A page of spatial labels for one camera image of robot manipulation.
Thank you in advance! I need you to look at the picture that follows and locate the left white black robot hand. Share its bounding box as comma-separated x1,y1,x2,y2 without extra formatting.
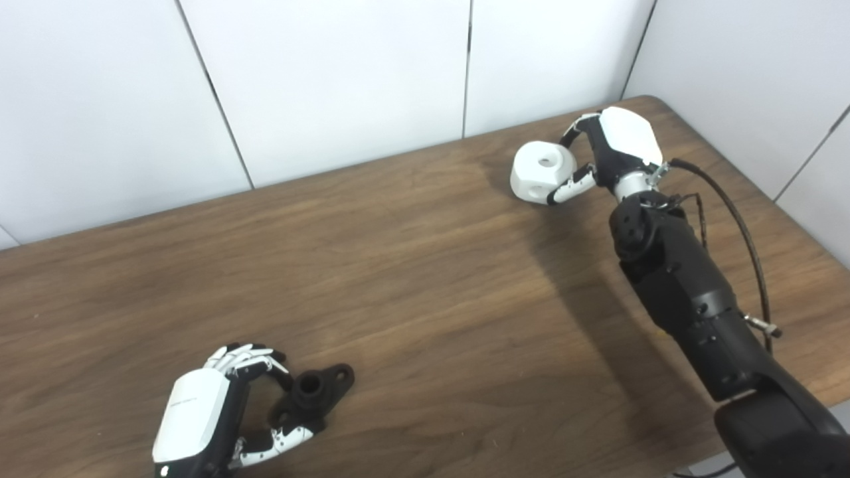
151,343,315,478

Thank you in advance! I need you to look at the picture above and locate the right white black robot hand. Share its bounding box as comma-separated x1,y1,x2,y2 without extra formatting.
548,106,665,205

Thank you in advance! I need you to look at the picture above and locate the white block with holes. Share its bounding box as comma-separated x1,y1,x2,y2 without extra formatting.
509,141,579,204

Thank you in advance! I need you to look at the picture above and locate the black flanged holder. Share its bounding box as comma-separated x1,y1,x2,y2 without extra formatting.
268,363,355,433

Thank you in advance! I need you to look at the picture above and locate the thin black wrist wire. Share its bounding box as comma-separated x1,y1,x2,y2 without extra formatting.
663,192,709,250

